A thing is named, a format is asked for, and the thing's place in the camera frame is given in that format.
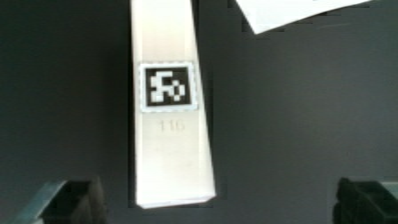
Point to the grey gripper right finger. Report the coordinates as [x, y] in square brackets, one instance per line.
[366, 202]

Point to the white marker base sheet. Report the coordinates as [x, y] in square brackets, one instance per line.
[272, 13]

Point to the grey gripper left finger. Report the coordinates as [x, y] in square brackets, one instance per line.
[76, 206]

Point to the white desk leg far left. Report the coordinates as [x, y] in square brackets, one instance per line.
[172, 155]

